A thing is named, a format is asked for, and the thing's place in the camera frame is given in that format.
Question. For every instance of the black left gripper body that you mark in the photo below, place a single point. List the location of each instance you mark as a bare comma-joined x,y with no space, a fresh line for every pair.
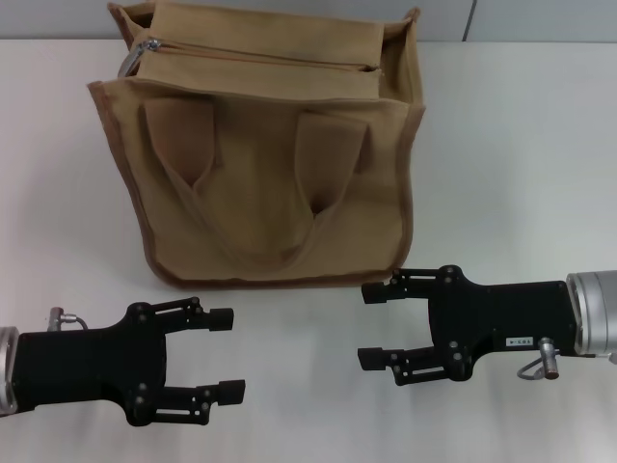
87,366

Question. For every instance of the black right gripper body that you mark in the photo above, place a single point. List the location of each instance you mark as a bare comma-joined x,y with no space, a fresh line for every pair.
506,318

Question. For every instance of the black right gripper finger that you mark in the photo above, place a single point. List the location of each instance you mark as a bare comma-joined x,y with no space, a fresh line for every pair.
378,291
376,357

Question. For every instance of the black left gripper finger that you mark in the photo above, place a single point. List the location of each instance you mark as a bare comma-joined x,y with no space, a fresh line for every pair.
219,319
231,391

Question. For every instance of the khaki canvas food bag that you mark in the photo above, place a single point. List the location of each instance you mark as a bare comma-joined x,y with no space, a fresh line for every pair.
270,193

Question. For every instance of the silver metal zipper pull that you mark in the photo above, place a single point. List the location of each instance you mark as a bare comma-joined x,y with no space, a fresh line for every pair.
132,60

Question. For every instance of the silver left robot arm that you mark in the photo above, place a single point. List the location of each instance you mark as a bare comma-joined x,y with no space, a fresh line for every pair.
6,366

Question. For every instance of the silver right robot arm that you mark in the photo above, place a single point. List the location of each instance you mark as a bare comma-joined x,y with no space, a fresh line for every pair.
598,313

